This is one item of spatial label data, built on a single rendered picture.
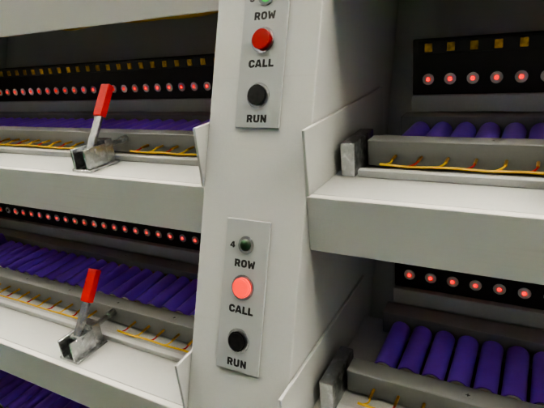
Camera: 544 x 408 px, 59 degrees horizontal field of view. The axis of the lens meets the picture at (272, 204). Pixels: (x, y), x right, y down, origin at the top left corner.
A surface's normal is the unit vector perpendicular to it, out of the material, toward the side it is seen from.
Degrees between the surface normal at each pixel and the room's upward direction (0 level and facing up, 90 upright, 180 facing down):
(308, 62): 90
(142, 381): 21
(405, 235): 111
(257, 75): 90
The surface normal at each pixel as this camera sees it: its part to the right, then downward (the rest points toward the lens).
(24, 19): -0.47, 0.36
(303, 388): 0.88, 0.09
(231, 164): -0.48, 0.00
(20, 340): -0.10, -0.93
